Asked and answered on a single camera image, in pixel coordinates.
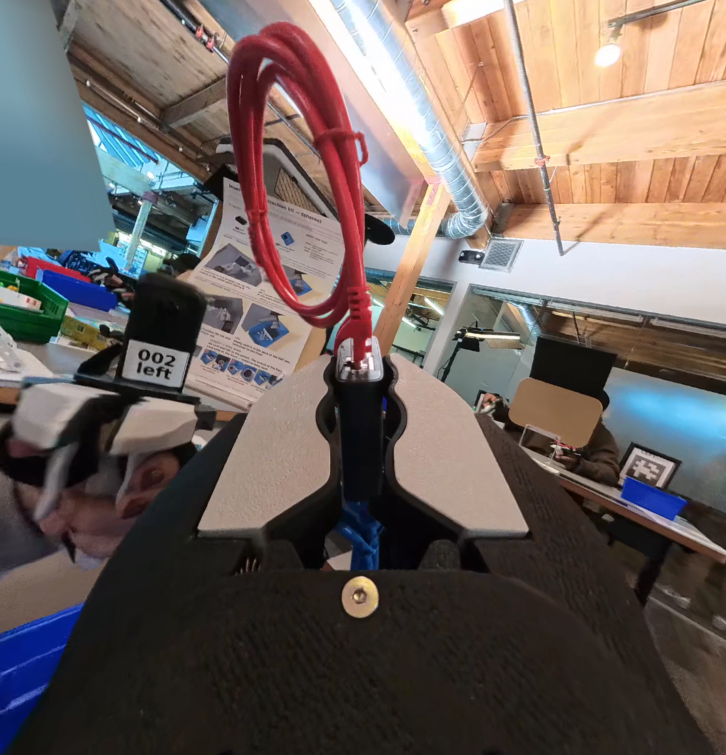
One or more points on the metal ceiling pipe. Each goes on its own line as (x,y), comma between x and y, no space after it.
(534,130)

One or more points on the person's left hand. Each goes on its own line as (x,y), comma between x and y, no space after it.
(145,478)

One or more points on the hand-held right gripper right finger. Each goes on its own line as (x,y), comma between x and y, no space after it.
(451,466)

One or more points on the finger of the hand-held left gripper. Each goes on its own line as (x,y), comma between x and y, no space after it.
(56,413)
(156,427)

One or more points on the fiducial marker board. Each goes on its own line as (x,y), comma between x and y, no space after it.
(649,463)

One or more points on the clear acrylic stand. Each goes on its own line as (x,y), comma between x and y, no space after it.
(537,439)

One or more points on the small blue bin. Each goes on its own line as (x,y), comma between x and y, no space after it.
(652,500)

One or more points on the ceiling spot lamp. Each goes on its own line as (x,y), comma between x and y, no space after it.
(608,53)

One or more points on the printed instruction sheet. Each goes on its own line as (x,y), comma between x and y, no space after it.
(251,330)

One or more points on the black dome fixture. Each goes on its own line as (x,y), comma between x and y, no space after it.
(380,229)

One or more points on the black tripod light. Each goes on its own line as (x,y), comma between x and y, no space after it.
(487,341)

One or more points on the blue plastic bin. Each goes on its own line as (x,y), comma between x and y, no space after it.
(21,672)

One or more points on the red plastic crate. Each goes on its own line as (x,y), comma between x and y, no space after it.
(50,268)

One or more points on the blue plastic crate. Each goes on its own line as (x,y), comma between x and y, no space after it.
(80,292)

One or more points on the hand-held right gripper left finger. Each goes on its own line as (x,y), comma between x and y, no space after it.
(268,466)

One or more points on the wooden column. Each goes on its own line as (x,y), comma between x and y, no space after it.
(410,271)

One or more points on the black ethernet adapter box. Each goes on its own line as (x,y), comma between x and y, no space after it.
(360,424)

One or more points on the grey wall vent grille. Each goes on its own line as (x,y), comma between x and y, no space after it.
(501,253)

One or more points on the silver spiral duct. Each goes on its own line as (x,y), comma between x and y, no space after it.
(422,130)

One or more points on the green plastic crate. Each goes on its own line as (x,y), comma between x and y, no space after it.
(21,312)

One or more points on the black wall panel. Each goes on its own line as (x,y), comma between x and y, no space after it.
(569,365)

